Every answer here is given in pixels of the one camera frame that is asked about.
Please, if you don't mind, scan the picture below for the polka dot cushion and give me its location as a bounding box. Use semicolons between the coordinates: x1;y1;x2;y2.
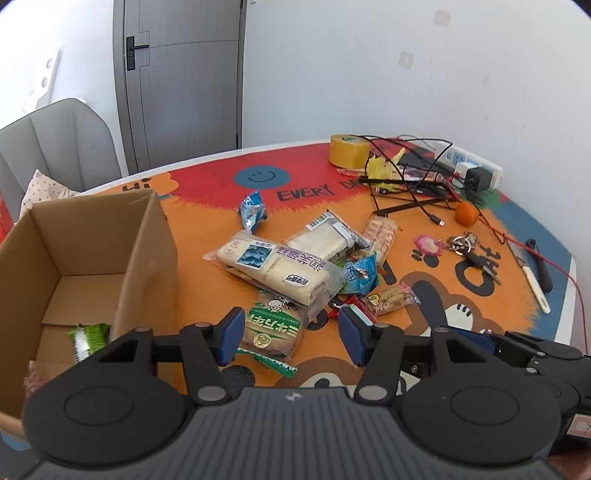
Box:
19;169;80;218

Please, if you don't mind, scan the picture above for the biscuit roll pack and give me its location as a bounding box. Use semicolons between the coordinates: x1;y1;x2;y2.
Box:
363;215;399;267

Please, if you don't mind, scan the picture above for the yellow tape roll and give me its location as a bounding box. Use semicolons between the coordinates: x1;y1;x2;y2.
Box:
329;135;370;169

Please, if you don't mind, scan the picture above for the grey door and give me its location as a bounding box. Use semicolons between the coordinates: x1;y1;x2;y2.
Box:
112;0;246;173

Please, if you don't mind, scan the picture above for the yellow plastic bag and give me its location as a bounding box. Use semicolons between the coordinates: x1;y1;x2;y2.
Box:
365;147;407;192

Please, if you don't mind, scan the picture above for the small blue snack packet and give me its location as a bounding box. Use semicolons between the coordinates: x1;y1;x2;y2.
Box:
238;191;267;233

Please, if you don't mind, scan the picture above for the red cable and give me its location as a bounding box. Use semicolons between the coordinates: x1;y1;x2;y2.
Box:
476;214;581;333

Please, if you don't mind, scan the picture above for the white handled knife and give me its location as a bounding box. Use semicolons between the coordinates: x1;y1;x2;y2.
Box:
508;241;551;315

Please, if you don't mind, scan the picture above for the black wire stand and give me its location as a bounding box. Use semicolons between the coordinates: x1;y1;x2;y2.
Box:
358;160;461;212

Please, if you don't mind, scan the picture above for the small cracker packet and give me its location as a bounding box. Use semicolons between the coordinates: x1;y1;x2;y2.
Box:
366;282;421;317

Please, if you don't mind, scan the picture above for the green biscuit pack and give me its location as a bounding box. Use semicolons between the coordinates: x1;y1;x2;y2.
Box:
238;290;308;378

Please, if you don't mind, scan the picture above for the white power strip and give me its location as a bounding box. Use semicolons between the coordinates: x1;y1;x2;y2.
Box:
435;141;503;189

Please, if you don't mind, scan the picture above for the cardboard box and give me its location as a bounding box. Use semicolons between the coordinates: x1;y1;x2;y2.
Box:
1;190;177;426

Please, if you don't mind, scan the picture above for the black usb cable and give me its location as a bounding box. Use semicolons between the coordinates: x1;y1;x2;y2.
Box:
358;134;463;228

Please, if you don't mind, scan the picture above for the key bunch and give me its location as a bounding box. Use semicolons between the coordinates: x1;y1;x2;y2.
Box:
447;232;501;285

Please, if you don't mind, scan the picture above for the light green snack packet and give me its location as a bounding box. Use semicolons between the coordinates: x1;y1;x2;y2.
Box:
68;323;110;363

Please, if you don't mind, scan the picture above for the grey chair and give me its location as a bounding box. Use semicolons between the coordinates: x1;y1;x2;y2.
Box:
1;98;122;219

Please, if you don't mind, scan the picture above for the long white bread pack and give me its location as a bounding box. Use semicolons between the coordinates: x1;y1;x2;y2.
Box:
204;230;346;307

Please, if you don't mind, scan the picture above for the clear sandwich pack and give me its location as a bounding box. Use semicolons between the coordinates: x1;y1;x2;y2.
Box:
284;210;370;264

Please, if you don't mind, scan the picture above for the colourful cat table mat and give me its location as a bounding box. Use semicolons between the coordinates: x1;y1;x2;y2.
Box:
0;140;574;462

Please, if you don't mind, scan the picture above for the black handled tool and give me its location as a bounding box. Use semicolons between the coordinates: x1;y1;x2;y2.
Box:
526;238;554;293

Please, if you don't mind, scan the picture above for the orange mandarin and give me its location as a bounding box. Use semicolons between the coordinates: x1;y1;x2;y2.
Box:
455;201;480;227

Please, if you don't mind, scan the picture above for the pink pixel keychain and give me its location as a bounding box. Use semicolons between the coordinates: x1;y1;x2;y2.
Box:
414;235;446;257

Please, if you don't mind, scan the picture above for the red snack packet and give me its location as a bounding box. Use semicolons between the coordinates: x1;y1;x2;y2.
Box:
328;295;375;325

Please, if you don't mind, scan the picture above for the black power adapter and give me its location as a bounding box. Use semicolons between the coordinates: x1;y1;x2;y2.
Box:
464;167;493;193

